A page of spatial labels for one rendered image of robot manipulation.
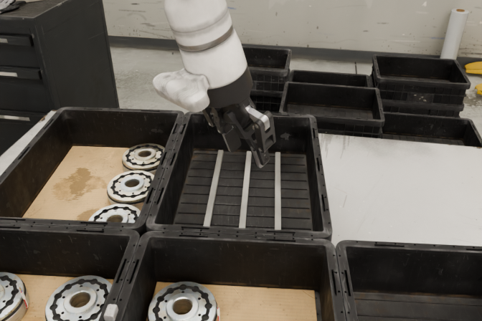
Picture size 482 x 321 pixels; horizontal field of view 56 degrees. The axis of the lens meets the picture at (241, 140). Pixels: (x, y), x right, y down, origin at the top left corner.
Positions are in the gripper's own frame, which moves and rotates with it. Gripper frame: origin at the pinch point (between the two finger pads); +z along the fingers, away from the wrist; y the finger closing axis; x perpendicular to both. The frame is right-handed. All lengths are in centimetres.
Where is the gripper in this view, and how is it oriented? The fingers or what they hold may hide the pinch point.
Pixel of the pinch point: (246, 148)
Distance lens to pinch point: 66.3
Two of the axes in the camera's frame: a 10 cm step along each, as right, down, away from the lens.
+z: 2.6, 7.1, 6.5
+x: -6.9, 6.1, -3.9
